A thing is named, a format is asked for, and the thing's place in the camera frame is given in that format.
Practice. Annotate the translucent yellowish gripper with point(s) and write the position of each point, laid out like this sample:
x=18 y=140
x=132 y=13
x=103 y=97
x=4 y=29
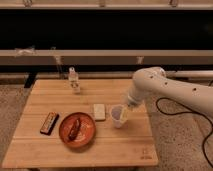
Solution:
x=124 y=113

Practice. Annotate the black orange eraser bar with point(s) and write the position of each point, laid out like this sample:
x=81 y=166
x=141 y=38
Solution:
x=49 y=123

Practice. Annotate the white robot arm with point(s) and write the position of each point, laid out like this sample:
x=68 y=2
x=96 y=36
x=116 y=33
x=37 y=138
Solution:
x=194 y=96

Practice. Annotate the orange ceramic bowl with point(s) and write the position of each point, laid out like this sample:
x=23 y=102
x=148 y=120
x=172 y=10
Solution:
x=86 y=133

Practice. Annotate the white rectangular sponge block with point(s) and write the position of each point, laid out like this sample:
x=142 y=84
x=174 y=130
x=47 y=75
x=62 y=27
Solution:
x=99 y=112

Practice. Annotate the wooden table board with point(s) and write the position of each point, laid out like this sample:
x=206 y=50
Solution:
x=131 y=145

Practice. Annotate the brown food piece in bowl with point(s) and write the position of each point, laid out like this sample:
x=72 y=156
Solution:
x=75 y=129

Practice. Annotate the clear small bottle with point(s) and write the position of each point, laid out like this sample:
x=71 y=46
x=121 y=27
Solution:
x=74 y=80

